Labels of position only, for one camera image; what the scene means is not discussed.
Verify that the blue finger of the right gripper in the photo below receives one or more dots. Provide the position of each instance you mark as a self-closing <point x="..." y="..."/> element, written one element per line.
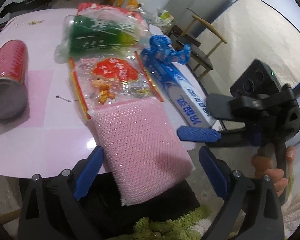
<point x="197" y="134"/>

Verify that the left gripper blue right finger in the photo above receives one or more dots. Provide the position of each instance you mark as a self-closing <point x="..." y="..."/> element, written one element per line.
<point x="216" y="171"/>

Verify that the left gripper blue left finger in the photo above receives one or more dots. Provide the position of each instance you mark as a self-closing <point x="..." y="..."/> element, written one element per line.
<point x="86" y="171"/>

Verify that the blue white toothpaste box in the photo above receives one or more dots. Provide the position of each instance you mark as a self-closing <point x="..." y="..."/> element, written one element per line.
<point x="187" y="98"/>

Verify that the pink scouring sponge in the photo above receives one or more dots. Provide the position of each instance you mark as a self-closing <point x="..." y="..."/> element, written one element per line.
<point x="141" y="148"/>

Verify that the blue wrapper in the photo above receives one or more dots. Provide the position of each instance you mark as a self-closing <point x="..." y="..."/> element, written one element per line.
<point x="162" y="50"/>

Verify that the clear red pastry wrapper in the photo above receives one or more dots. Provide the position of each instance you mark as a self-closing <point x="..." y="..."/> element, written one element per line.
<point x="110" y="77"/>

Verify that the right forearm green fleece sleeve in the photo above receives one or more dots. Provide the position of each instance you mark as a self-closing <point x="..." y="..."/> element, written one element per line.
<point x="171" y="229"/>

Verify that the person's right hand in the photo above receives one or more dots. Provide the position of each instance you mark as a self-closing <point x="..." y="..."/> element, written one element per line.
<point x="263" y="165"/>

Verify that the red metal can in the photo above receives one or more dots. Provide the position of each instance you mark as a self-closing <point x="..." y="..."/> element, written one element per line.
<point x="13" y="92"/>

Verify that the green label plastic bottle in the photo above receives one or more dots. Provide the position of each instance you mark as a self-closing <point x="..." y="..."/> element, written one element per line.
<point x="84" y="35"/>

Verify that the red snack bag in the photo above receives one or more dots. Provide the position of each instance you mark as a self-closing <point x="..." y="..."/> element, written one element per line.
<point x="107" y="12"/>

